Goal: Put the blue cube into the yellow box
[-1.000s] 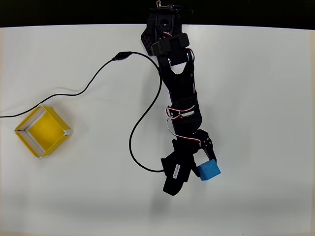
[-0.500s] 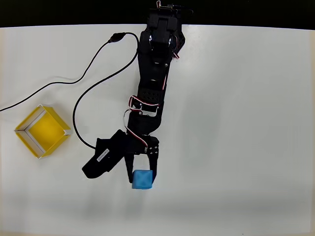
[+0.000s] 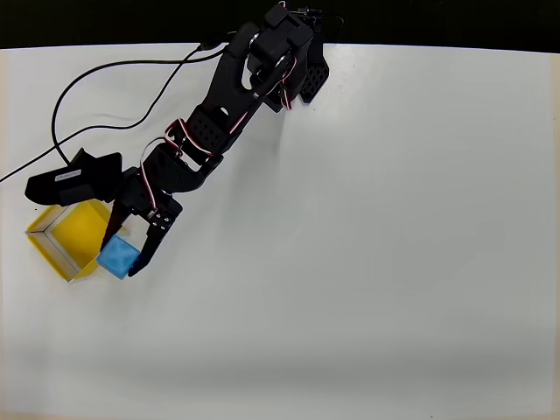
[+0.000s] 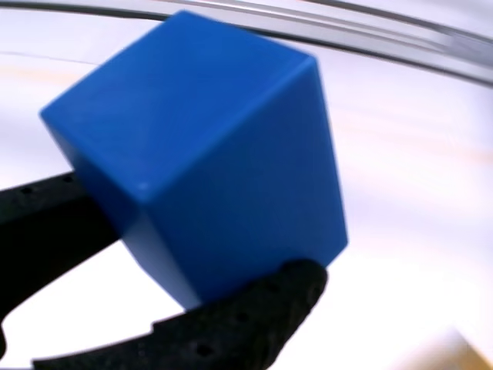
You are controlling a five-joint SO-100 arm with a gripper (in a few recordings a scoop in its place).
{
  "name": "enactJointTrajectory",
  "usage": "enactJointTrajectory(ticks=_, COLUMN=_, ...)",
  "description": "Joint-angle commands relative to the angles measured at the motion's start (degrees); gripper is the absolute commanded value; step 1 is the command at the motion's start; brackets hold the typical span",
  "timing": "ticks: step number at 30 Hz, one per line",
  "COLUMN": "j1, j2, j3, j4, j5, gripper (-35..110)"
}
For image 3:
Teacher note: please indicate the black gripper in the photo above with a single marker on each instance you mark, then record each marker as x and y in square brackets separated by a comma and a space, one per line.
[136, 202]

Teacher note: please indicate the blue cube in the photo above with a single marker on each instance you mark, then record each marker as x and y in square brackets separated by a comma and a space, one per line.
[118, 257]

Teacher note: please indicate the yellow square tray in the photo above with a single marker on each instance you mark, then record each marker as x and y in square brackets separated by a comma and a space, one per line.
[76, 232]

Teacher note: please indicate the black webcam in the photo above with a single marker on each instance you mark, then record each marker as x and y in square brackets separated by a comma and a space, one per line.
[74, 179]

